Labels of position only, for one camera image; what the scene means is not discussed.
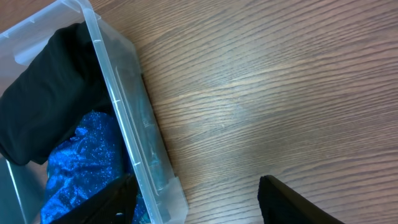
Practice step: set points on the black garment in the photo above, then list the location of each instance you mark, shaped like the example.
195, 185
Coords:
44, 105

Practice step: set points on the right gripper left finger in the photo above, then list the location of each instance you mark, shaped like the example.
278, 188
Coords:
112, 205

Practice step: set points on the blue sequin fabric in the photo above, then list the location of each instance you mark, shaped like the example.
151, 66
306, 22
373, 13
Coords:
84, 165

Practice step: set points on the clear plastic storage bin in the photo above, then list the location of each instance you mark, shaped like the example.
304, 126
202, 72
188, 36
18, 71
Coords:
121, 69

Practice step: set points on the blue denim jeans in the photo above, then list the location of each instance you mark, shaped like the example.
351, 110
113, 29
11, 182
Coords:
153, 144

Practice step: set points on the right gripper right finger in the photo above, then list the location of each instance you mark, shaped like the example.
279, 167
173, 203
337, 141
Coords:
280, 204

